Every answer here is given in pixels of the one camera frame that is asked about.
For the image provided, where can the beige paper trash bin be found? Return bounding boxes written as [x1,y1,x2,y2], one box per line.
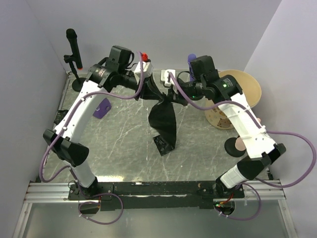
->
[205,69,262,130]

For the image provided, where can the purple metronome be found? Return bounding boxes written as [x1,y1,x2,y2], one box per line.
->
[93,98,111,119]

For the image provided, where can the black microphone stand left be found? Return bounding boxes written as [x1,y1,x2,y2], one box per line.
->
[64,55,86,92]

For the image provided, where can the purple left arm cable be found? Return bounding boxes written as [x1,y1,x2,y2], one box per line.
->
[39,51,149,225]

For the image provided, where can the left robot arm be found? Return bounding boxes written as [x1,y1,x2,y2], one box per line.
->
[43,46,153,199]

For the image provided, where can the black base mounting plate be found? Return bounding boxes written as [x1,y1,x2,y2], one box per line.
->
[68,180,245,211]

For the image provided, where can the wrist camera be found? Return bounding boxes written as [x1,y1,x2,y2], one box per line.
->
[134,53,154,81]
[160,69,178,94]

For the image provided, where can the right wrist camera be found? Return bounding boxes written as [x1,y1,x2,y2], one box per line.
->
[160,69,178,94]

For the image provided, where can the black trash bag roll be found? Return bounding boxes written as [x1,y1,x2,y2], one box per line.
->
[148,97,177,156]

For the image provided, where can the purple microphone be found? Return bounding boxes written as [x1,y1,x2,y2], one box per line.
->
[187,54,197,75]

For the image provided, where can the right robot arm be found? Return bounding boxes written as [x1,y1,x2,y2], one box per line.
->
[160,56,286,198]

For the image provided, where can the aluminium rail frame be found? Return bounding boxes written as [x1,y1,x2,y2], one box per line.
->
[11,71,298,238]

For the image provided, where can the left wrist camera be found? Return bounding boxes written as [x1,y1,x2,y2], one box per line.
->
[134,53,154,81]

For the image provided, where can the black microphone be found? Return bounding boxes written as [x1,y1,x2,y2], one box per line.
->
[66,28,83,69]

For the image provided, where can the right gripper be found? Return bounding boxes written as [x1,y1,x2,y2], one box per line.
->
[164,79,205,107]

